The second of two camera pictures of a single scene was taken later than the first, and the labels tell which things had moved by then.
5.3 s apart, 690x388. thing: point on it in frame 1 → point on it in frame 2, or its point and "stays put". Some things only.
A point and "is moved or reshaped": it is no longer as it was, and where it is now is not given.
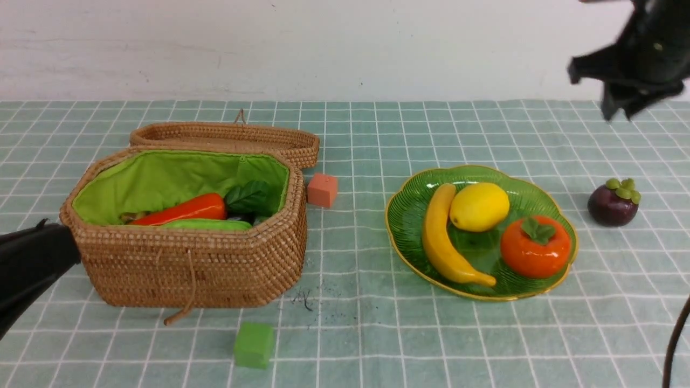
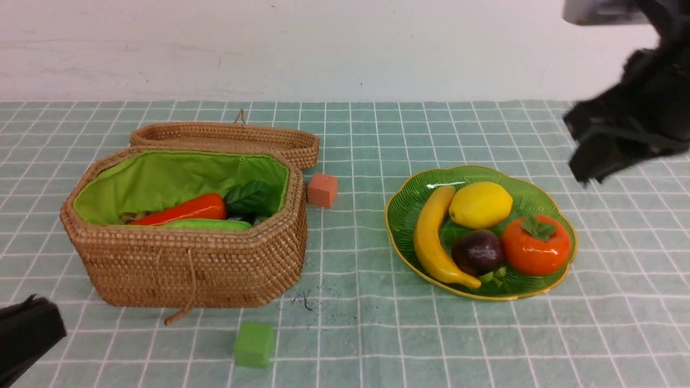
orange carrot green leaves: [244, 202] stays put
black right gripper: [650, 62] → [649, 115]
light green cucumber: [208, 224] stays put
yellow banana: [438, 242] is moved or reshaped
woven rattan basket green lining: [133, 183] stays put
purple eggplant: [249, 218] stays put
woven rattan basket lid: [240, 133] stays put
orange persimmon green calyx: [535, 247] stays put
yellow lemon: [479, 207] stays put
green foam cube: [253, 345] stays put
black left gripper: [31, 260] → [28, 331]
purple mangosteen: [615, 203] → [478, 252]
